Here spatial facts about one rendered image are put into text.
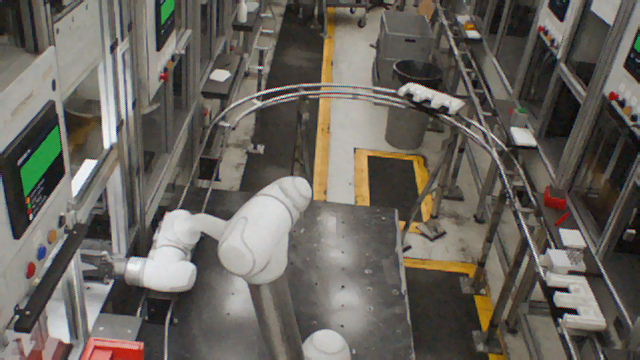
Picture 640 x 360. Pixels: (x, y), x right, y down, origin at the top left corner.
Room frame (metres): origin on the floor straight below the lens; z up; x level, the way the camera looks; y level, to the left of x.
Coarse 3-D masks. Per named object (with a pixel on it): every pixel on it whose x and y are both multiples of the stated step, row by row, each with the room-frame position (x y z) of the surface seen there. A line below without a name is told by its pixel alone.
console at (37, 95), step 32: (32, 64) 1.18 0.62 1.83; (0, 96) 1.02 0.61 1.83; (32, 96) 1.14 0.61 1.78; (0, 128) 1.00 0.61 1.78; (32, 128) 1.10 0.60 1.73; (64, 128) 1.28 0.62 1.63; (0, 160) 0.97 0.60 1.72; (64, 160) 1.25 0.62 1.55; (0, 192) 0.96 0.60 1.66; (64, 192) 1.23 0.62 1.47; (0, 224) 0.94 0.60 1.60; (32, 224) 1.06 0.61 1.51; (64, 224) 1.19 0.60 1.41; (0, 256) 0.91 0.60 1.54; (32, 256) 1.03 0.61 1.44; (0, 288) 0.89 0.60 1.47; (0, 320) 0.87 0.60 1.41
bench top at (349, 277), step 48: (192, 192) 2.41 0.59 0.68; (240, 192) 2.46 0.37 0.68; (288, 240) 2.15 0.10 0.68; (336, 240) 2.20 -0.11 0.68; (384, 240) 2.24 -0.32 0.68; (144, 288) 1.75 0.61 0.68; (192, 288) 1.78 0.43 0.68; (240, 288) 1.82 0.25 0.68; (288, 288) 1.85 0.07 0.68; (336, 288) 1.89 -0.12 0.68; (384, 288) 1.93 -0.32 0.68; (144, 336) 1.52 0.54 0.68; (192, 336) 1.54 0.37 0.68; (240, 336) 1.57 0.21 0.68; (384, 336) 1.67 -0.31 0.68
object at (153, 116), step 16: (176, 0) 2.58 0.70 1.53; (176, 16) 2.58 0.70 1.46; (176, 32) 2.57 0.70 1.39; (176, 64) 2.93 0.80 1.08; (176, 80) 2.93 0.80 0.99; (160, 96) 2.28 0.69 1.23; (144, 112) 2.04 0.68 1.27; (160, 112) 2.27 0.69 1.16; (144, 128) 2.03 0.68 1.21; (160, 128) 2.26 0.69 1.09; (144, 144) 2.03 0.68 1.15; (160, 144) 2.26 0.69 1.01; (144, 160) 2.02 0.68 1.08; (160, 160) 2.25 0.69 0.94; (144, 176) 2.01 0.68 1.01
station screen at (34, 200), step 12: (48, 132) 1.14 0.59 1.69; (60, 132) 1.20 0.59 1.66; (36, 144) 1.08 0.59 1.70; (60, 144) 1.19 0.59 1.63; (24, 156) 1.03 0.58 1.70; (60, 156) 1.19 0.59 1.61; (48, 168) 1.12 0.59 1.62; (60, 168) 1.18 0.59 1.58; (48, 180) 1.11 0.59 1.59; (60, 180) 1.17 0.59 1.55; (24, 192) 1.00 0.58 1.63; (36, 192) 1.05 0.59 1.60; (48, 192) 1.10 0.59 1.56; (24, 204) 1.00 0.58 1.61; (36, 204) 1.04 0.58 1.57
